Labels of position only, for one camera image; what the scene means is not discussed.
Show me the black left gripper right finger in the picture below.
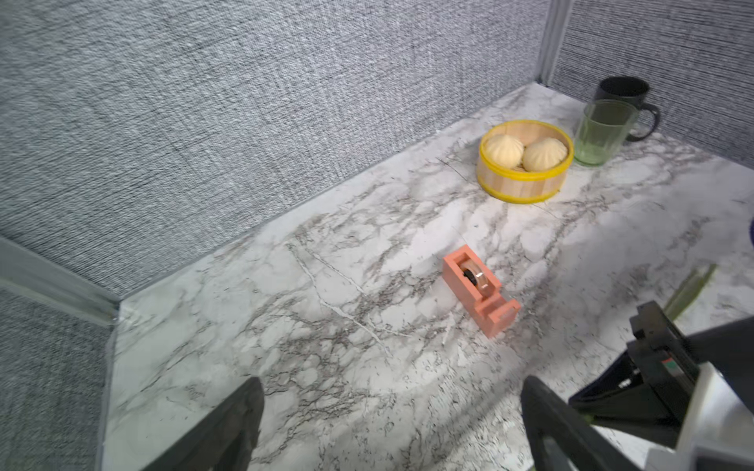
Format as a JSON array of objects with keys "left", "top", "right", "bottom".
[{"left": 520, "top": 376, "right": 637, "bottom": 470}]

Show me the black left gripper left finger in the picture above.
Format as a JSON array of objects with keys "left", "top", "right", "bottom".
[{"left": 145, "top": 377, "right": 264, "bottom": 470}]

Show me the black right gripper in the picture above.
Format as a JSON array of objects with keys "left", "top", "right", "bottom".
[{"left": 567, "top": 301, "right": 753, "bottom": 447}]

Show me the pink artificial rose stem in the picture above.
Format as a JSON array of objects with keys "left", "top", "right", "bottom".
[{"left": 664, "top": 264, "right": 718, "bottom": 321}]

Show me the pink tape dispenser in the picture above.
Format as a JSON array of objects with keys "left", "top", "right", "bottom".
[{"left": 442, "top": 245, "right": 522, "bottom": 339}]

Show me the cream steamed bun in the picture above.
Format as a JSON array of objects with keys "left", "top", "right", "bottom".
[
  {"left": 483, "top": 135, "right": 524, "bottom": 169},
  {"left": 522, "top": 137, "right": 569, "bottom": 172}
]

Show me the yellow bamboo steamer basket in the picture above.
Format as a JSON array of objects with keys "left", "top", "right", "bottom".
[{"left": 476, "top": 120, "right": 575, "bottom": 204}]

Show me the green translucent cup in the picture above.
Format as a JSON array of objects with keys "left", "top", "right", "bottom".
[{"left": 575, "top": 99, "right": 639, "bottom": 167}]

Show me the dark green mug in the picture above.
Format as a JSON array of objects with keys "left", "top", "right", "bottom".
[{"left": 593, "top": 76, "right": 662, "bottom": 142}]

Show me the aluminium frame post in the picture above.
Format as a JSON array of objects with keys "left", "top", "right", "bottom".
[{"left": 535, "top": 0, "right": 575, "bottom": 86}]

